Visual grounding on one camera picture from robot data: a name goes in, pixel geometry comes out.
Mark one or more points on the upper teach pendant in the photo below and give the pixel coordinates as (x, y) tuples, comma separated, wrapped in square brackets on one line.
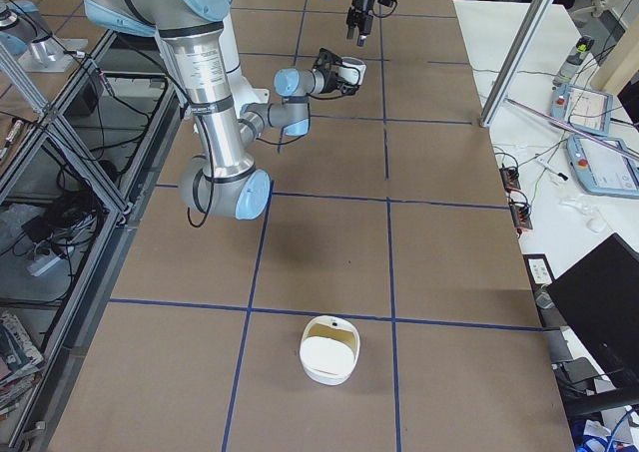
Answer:
[(586, 110)]

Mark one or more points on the white oval bowl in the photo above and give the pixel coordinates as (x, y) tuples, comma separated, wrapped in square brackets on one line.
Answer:
[(329, 349)]

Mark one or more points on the aluminium frame post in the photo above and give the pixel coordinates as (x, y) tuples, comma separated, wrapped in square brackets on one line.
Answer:
[(531, 22)]

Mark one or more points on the teach pendant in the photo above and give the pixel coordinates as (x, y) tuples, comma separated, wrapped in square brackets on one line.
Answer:
[(586, 110), (601, 171)]

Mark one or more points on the white power strip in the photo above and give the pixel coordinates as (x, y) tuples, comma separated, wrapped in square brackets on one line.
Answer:
[(42, 262)]

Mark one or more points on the black laptop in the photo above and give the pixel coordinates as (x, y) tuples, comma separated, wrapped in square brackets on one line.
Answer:
[(598, 299)]

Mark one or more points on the white socket plate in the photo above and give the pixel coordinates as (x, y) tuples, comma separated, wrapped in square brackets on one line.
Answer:
[(539, 269)]

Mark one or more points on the white ribbed HOME mug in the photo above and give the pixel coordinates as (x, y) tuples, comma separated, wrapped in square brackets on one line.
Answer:
[(353, 74)]

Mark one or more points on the lower teach pendant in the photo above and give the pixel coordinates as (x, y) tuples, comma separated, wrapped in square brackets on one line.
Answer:
[(601, 171)]

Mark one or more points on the orange circuit board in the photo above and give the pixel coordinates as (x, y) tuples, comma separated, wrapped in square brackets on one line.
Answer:
[(521, 216), (510, 178)]

